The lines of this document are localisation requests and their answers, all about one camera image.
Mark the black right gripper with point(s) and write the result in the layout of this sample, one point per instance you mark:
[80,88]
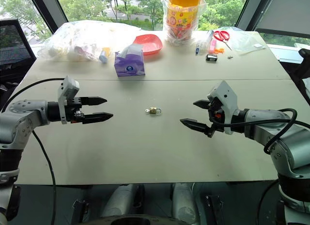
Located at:
[215,111]

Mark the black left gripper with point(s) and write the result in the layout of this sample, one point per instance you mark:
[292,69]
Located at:
[73,111]

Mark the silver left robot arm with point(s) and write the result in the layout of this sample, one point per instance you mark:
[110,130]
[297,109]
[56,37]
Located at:
[24,108]

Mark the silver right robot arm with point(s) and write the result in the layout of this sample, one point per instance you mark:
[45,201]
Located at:
[290,147]

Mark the small brass padlock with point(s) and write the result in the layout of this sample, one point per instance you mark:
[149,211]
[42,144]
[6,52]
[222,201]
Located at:
[154,110]

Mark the blue tube with yellow cap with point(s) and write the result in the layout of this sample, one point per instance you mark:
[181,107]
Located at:
[104,55]

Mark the purple tissue box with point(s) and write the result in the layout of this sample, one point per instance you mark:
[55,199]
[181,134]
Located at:
[129,65]

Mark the small black box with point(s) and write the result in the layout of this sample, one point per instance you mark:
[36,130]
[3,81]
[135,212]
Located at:
[211,58]

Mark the blue and white pen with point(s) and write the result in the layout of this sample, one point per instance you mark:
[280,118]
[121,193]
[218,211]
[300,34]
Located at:
[198,50]

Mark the tiny metal piece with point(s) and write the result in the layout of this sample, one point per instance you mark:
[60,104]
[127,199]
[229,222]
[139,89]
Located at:
[230,57]

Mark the small orange plastic piece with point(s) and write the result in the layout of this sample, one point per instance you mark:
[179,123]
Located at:
[220,50]

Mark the large clear bag of items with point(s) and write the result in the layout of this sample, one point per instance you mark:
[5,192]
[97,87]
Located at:
[77,40]

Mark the clear packet with syringe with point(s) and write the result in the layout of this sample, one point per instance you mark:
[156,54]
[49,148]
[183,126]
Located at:
[206,40]

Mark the red plastic dish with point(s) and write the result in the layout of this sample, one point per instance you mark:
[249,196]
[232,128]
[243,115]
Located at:
[151,44]

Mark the clear empty plastic bag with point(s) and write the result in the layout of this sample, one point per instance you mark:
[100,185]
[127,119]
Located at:
[242,40]

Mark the silver robot leg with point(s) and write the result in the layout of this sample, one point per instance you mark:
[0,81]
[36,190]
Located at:
[184,203]
[121,200]

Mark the small white packet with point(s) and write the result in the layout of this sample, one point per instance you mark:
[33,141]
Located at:
[257,46]

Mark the yellow-lidded jar in plastic bag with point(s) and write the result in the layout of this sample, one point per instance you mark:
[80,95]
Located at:
[181,19]

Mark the black mesh office chair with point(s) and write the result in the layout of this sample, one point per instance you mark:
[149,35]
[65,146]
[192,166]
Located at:
[13,45]

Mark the black chair armrest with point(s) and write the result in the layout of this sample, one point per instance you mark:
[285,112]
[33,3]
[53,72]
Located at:
[301,69]

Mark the dark rounded robot torso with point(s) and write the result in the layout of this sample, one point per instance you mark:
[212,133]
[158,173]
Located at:
[130,220]

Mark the grey window roller blind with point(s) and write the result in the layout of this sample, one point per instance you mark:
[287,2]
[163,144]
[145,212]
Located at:
[283,11]

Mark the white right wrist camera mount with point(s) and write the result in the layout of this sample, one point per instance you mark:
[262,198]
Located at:
[228,99]

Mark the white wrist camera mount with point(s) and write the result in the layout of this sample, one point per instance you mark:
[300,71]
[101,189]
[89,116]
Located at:
[228,99]
[69,88]

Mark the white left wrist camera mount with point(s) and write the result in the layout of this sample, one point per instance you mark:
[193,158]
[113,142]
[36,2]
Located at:
[69,88]

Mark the black metal bracket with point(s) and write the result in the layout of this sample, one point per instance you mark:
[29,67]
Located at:
[215,210]
[81,209]

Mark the black window frame pillar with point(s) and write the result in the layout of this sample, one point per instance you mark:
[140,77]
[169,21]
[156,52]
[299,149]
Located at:
[48,9]

